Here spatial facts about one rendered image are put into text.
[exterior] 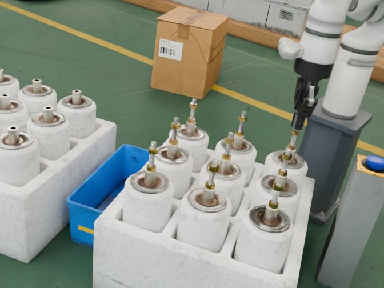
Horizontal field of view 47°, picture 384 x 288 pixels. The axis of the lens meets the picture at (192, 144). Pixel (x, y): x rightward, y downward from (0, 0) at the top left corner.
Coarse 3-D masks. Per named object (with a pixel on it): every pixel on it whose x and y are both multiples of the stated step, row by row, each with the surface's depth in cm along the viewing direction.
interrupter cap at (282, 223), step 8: (256, 208) 82; (264, 208) 82; (256, 216) 79; (280, 216) 80; (256, 224) 77; (264, 224) 78; (272, 224) 78; (280, 224) 78; (288, 224) 78; (272, 232) 76; (280, 232) 77
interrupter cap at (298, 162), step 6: (282, 150) 102; (276, 156) 100; (294, 156) 101; (300, 156) 101; (276, 162) 97; (282, 162) 98; (294, 162) 99; (300, 162) 99; (288, 168) 96; (294, 168) 96; (300, 168) 97
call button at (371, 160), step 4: (368, 156) 89; (372, 156) 89; (376, 156) 89; (368, 160) 88; (372, 160) 88; (376, 160) 88; (380, 160) 88; (368, 164) 89; (372, 164) 87; (376, 164) 87; (380, 164) 87; (372, 168) 88; (376, 168) 87; (380, 168) 87
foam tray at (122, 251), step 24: (144, 168) 102; (312, 192) 102; (120, 216) 89; (240, 216) 91; (96, 240) 86; (120, 240) 83; (144, 240) 81; (168, 240) 82; (96, 264) 89; (120, 264) 86; (144, 264) 84; (168, 264) 82; (192, 264) 80; (216, 264) 78; (240, 264) 79; (288, 264) 80
